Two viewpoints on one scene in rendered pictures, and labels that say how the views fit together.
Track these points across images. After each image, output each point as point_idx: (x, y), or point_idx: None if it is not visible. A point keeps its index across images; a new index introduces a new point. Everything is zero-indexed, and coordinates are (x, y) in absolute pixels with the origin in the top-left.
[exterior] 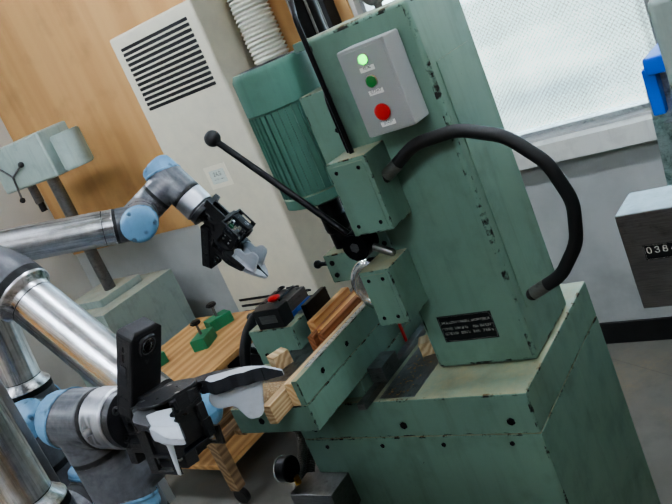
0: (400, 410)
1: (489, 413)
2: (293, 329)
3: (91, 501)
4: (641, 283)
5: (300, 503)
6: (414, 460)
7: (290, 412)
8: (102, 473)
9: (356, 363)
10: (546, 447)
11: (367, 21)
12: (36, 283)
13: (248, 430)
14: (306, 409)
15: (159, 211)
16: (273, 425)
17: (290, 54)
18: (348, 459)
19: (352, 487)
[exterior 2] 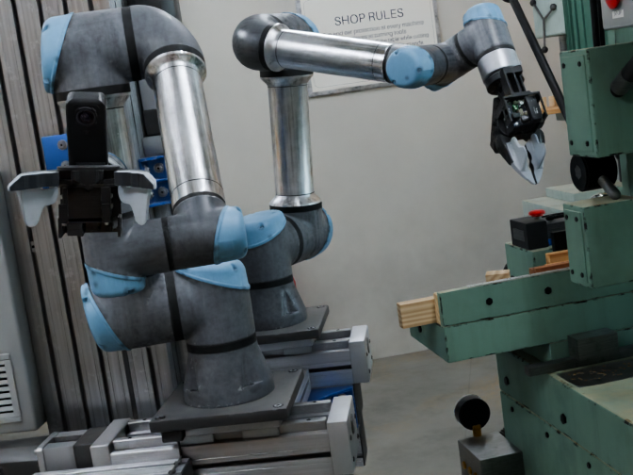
0: (563, 398)
1: (626, 448)
2: (534, 256)
3: (167, 289)
4: None
5: (462, 455)
6: (567, 470)
7: (434, 329)
8: (87, 233)
9: (553, 320)
10: None
11: None
12: (177, 64)
13: (413, 334)
14: (443, 331)
15: (460, 66)
16: (425, 337)
17: None
18: (524, 435)
19: (519, 471)
